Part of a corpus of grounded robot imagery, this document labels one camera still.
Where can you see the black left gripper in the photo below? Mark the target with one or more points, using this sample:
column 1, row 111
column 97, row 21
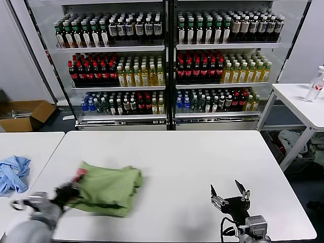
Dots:
column 65, row 193

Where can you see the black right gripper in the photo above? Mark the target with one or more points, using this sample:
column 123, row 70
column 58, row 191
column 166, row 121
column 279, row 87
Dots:
column 235, row 207

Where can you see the green t-shirt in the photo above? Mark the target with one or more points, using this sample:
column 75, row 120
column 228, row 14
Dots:
column 108, row 187

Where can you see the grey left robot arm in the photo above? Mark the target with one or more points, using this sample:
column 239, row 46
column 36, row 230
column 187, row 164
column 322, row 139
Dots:
column 30, row 227

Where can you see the light blue crumpled cloth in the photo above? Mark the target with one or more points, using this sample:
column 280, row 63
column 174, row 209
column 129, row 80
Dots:
column 14, row 174

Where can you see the black laundry basket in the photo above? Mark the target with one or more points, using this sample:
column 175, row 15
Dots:
column 271, row 146

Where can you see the white flat floor object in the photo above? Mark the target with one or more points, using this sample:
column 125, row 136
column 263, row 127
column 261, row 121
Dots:
column 68, row 117

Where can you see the white crumpled cloth pile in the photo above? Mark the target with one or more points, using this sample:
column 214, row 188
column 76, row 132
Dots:
column 290, row 141

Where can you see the open cardboard box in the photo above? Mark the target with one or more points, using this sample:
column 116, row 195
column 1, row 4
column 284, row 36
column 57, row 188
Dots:
column 17, row 125

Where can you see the black floor object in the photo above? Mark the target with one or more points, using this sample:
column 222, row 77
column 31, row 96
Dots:
column 316, row 205

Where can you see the small blue drink bottle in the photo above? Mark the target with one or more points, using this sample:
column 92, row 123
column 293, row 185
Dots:
column 178, row 105
column 91, row 107
column 186, row 105
column 84, row 107

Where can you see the metal parts bundle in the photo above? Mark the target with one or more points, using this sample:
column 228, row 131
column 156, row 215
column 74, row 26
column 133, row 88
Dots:
column 22, row 114

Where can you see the small clear green bottle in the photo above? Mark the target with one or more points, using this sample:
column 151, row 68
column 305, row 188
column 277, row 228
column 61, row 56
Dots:
column 98, row 107
column 194, row 105
column 201, row 105
column 105, row 107

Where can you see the small dark brown-label bottle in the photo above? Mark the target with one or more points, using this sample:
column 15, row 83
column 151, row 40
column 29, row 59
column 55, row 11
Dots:
column 133, row 107
column 228, row 103
column 126, row 107
column 221, row 103

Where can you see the small dark white-label bottle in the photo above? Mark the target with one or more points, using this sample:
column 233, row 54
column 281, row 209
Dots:
column 112, row 107
column 214, row 105
column 119, row 107
column 207, row 105

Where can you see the small red-cap cola bottle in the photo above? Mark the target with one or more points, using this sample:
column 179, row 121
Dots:
column 140, row 107
column 243, row 102
column 236, row 102
column 147, row 107

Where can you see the small yellow juice bottle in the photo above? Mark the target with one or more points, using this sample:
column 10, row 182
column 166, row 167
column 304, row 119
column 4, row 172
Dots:
column 161, row 107
column 256, row 103
column 154, row 107
column 249, row 103

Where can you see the pale green cloth pile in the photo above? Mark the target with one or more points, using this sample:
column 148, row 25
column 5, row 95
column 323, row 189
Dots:
column 318, row 148

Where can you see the white side table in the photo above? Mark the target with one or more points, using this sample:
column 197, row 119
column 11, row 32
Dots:
column 293, row 93

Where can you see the clear plastic water bottle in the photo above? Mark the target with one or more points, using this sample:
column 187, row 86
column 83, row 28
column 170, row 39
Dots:
column 314, row 88

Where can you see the drinks display cabinet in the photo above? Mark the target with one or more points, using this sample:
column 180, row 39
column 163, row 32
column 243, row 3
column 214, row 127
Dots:
column 227, row 46
column 111, row 48

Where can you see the green-cap white-label bottle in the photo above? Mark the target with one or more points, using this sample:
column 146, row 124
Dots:
column 59, row 38
column 181, row 34
column 199, row 34
column 86, row 38
column 68, row 38
column 217, row 34
column 226, row 34
column 95, row 38
column 77, row 38
column 208, row 34
column 104, row 38
column 190, row 34

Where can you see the dark bottle blue-white label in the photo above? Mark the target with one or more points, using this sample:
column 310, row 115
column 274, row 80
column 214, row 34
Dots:
column 262, row 26
column 157, row 30
column 129, row 30
column 121, row 30
column 148, row 30
column 113, row 30
column 253, row 26
column 139, row 30
column 271, row 26
column 279, row 26

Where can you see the dark bottle beige label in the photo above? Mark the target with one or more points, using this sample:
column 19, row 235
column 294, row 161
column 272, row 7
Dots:
column 244, row 26
column 235, row 26

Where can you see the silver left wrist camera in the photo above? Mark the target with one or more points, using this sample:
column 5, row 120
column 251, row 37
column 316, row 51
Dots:
column 38, row 200

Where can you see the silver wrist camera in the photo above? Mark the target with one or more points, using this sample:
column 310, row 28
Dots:
column 38, row 200
column 256, row 224

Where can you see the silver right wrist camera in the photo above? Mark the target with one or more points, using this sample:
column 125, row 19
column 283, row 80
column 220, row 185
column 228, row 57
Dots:
column 256, row 224

